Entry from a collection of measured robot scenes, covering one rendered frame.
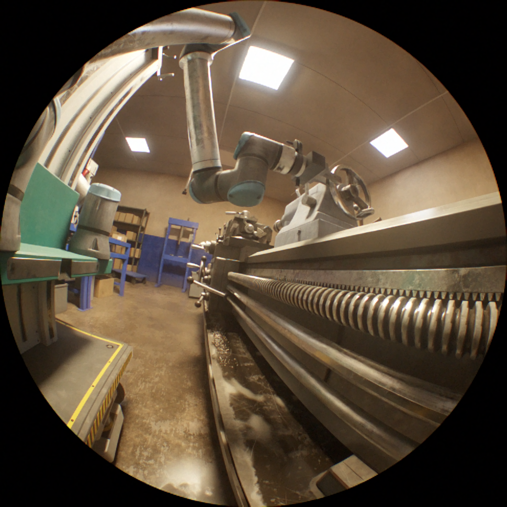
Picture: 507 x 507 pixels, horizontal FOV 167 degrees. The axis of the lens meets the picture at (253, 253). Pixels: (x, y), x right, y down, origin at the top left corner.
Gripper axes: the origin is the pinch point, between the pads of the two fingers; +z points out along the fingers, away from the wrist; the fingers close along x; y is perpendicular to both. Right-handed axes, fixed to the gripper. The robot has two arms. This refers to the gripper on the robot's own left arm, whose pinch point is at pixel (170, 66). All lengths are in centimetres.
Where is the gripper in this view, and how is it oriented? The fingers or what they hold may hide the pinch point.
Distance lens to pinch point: 138.7
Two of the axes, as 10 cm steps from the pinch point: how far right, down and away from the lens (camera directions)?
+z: 9.6, -0.1, 2.9
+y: -1.3, -9.0, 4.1
